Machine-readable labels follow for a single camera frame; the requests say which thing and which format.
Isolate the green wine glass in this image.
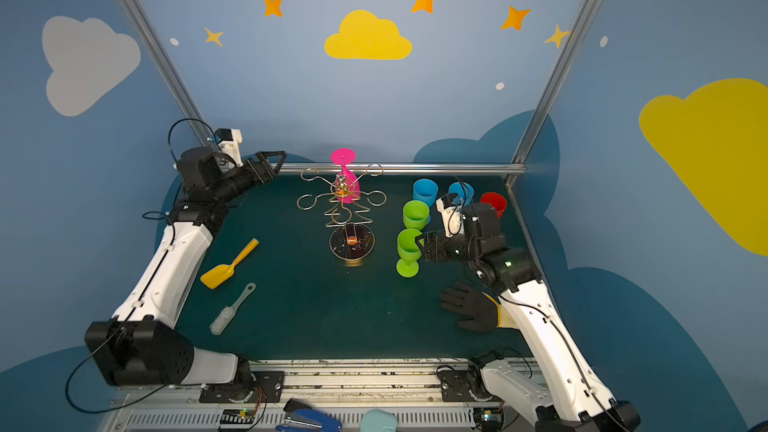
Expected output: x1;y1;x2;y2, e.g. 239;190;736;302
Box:
396;228;422;278
402;200;430;231

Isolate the red wine glass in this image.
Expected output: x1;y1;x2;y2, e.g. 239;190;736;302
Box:
481;192;508;218

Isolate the blue wine glass front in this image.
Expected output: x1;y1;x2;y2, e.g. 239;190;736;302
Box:
448;181;475;206

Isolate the blue wine glass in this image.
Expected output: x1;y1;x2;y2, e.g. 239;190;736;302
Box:
448;181;475;206
412;178;439;207

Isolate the pink wine glass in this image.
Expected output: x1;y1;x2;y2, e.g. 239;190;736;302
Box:
330;148;360;204

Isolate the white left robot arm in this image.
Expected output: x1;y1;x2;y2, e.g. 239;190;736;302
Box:
85;147;287;387

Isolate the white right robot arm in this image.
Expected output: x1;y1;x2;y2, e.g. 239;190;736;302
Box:
416;194;641;431

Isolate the black work glove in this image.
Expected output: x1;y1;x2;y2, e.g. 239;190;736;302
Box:
439;282;519;333

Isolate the yellow plastic scoop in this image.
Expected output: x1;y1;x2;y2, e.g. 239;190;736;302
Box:
200;239;259;290

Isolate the grey white brush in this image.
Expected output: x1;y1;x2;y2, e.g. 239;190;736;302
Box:
209;282;257;336

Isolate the small right circuit board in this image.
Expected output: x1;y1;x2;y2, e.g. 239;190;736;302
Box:
472;408;505;432

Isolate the light teal plastic object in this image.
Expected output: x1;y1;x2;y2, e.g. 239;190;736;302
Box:
359;409;398;432

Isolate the blue stapler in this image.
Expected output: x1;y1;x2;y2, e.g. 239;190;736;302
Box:
275;399;342;432

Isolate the small green circuit board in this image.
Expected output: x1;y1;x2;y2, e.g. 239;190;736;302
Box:
217;409;256;431

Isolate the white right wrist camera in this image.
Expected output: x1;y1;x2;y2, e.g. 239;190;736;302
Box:
436;192;464;238

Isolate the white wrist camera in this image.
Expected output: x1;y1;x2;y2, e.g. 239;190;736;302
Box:
436;192;464;238
215;128;243;166

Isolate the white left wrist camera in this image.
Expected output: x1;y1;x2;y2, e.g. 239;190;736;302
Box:
215;128;243;166

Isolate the gold wire wine glass rack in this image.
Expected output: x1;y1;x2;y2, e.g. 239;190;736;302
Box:
296;169;387;267

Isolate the aluminium back frame rail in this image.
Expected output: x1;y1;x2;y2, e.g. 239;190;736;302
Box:
278;162;526;177

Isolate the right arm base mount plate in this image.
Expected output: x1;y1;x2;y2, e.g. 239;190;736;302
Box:
435;365;501;403

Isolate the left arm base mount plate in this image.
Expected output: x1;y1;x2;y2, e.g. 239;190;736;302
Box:
199;371;285;404

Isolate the aluminium left frame post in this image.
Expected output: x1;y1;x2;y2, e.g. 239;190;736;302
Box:
117;0;220;151

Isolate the aluminium frame post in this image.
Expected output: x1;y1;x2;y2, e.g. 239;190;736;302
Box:
117;0;220;151
511;0;603;168

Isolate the aluminium right frame post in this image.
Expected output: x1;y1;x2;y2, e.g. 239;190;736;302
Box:
511;0;603;168

